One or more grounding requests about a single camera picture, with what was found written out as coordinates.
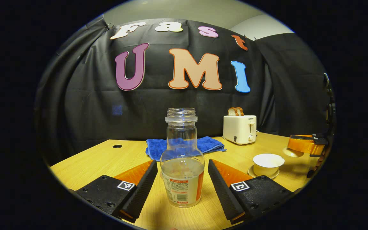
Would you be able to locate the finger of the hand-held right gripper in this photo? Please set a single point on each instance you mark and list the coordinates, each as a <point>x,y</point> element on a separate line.
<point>302,144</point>

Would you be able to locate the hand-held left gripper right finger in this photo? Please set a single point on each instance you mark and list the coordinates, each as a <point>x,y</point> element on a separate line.
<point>224,195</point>

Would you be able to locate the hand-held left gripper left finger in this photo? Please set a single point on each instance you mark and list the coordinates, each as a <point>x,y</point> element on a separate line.
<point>142,191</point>

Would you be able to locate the cream teacup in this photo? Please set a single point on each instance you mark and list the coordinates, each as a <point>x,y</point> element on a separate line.
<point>267,164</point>

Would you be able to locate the clear water bottle orange label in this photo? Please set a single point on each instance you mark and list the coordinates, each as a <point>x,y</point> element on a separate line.
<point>182,179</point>

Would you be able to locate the cream saucer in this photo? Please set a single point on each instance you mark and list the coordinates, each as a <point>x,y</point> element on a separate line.
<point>254,174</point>

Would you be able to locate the blue folded towel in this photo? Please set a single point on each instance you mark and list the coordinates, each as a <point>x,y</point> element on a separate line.
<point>211,145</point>

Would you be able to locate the white toaster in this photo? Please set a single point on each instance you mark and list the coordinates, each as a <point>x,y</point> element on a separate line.
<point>238,129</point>

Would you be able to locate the bread slice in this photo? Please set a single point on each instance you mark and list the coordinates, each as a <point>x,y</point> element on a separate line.
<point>240,111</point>
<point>232,111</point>

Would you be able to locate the black backdrop cloth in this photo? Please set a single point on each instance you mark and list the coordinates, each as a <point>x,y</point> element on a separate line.
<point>91,105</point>

